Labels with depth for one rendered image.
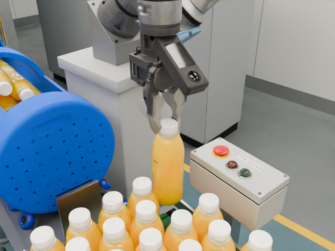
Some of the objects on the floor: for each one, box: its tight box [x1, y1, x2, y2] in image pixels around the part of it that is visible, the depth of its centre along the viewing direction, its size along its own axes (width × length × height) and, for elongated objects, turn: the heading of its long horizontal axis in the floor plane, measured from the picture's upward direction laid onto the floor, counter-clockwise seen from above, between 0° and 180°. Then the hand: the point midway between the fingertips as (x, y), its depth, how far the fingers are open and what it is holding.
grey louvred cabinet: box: [36, 0, 255, 148], centre depth 307 cm, size 54×215×145 cm, turn 47°
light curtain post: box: [0, 0, 20, 53], centre depth 204 cm, size 6×6×170 cm
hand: (167, 125), depth 70 cm, fingers closed on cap, 4 cm apart
